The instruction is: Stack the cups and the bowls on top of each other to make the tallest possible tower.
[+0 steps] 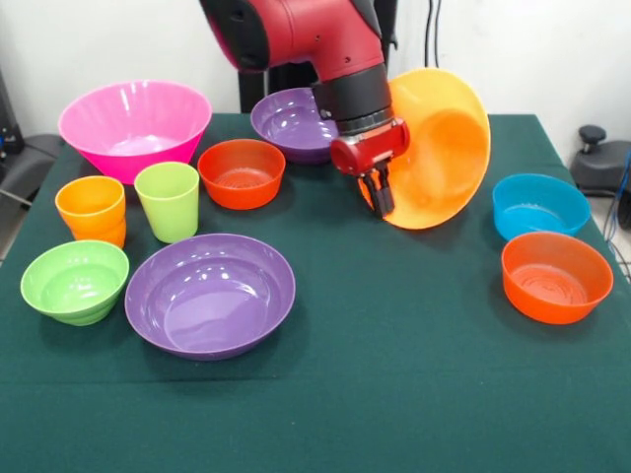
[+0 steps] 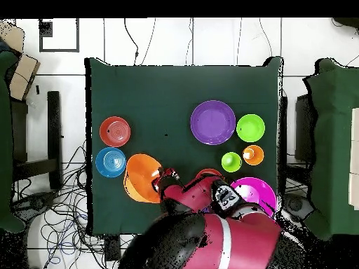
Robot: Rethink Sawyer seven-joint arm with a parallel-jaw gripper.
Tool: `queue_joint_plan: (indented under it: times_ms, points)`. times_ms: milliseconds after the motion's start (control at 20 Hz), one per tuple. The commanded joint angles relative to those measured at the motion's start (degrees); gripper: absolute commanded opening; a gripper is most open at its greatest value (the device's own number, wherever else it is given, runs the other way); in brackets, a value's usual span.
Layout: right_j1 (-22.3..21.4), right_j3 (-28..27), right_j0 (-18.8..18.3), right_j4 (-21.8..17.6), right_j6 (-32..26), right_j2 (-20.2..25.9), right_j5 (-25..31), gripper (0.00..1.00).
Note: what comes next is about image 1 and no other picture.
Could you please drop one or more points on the small blue bowl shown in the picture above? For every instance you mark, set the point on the small blue bowl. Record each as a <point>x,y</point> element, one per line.
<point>542,217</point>

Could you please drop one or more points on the green cup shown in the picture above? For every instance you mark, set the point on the green cup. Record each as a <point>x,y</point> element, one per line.
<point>170,212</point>

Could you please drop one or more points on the small red bowl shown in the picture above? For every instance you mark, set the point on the small red bowl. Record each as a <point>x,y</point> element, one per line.
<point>557,300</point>
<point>241,192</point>

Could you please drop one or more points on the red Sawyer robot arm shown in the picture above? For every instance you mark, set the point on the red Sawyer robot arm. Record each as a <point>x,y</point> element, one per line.
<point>305,29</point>

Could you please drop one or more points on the purple bowl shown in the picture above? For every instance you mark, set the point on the purple bowl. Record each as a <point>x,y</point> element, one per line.
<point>212,305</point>
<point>286,128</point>

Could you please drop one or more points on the large orange bowl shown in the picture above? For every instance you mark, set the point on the large orange bowl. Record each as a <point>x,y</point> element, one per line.
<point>443,148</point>

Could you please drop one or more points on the large pink bowl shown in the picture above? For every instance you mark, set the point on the large pink bowl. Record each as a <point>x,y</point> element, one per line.
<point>133,118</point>

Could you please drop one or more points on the small green bowl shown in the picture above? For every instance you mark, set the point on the small green bowl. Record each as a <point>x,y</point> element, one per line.
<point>74,295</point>

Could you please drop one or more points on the orange cup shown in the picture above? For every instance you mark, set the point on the orange cup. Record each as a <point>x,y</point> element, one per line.
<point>93,222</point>

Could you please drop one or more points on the dark green tablecloth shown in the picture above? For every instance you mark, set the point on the dark green tablecloth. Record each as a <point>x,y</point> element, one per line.
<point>394,295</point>

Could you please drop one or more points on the black equipment case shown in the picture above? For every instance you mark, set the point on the black equipment case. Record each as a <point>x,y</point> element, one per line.
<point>9,113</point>

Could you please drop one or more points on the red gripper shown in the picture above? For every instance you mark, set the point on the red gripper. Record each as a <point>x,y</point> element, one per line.
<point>367,148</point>

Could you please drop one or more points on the grey floor stand base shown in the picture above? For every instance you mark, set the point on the grey floor stand base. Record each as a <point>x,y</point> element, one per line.
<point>29,162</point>
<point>601,167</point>

